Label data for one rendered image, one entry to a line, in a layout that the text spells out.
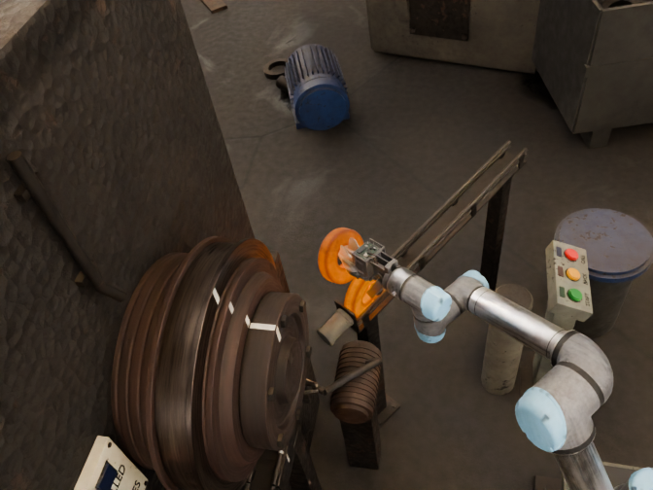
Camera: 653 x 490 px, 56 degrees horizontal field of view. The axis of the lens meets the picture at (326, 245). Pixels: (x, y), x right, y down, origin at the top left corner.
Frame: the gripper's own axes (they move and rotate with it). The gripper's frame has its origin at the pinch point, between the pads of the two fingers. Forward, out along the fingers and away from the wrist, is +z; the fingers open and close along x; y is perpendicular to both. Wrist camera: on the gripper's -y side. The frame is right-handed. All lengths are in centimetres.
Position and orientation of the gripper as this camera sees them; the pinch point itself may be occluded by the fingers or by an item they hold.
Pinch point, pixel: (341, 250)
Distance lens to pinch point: 167.2
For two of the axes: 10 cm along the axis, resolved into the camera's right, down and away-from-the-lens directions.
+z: -6.8, -4.3, 5.9
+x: -7.2, 5.6, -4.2
